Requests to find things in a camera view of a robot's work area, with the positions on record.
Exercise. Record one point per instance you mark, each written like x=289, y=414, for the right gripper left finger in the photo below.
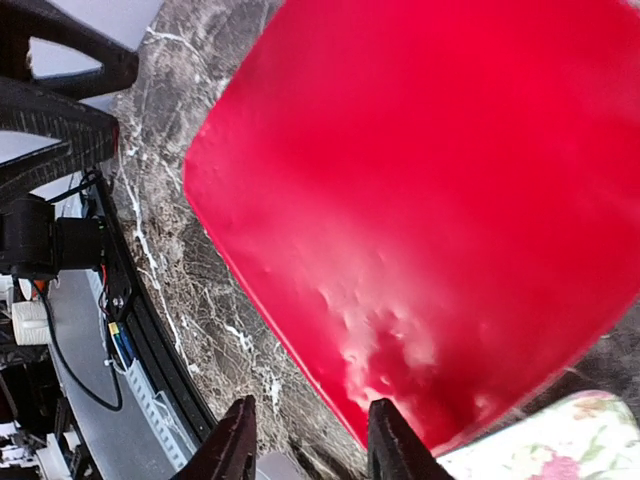
x=230, y=450

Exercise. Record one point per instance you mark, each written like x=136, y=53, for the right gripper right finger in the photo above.
x=394, y=449

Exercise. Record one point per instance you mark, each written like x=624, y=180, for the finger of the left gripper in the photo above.
x=44, y=45
x=84, y=136

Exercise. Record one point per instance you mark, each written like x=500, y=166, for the red box lid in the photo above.
x=435, y=202

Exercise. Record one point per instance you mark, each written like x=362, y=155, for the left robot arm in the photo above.
x=35, y=244

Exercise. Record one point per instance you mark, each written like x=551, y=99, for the floral rectangular tray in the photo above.
x=588, y=435

